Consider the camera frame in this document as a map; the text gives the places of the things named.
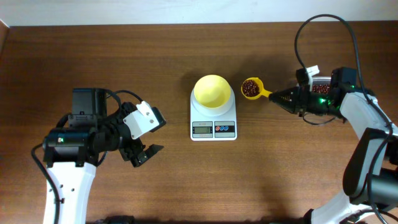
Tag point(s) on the yellow plastic bowl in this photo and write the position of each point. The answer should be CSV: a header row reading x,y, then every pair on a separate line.
x,y
212,91

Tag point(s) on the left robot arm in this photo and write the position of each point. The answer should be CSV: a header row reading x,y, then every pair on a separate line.
x,y
98,123

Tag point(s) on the white digital kitchen scale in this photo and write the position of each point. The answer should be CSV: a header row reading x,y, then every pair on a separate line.
x,y
213,124

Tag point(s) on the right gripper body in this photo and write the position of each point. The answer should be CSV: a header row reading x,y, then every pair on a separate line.
x,y
314,102

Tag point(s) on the yellow measuring scoop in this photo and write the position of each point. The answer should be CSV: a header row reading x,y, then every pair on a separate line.
x,y
253,88

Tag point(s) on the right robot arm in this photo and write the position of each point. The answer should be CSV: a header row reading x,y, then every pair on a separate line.
x,y
368,188

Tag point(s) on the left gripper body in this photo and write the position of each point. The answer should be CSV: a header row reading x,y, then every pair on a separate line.
x,y
127,148

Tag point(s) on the clear plastic container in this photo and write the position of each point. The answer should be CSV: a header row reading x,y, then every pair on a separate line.
x,y
323,84

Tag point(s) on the red beans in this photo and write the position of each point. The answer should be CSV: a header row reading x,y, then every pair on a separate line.
x,y
253,88

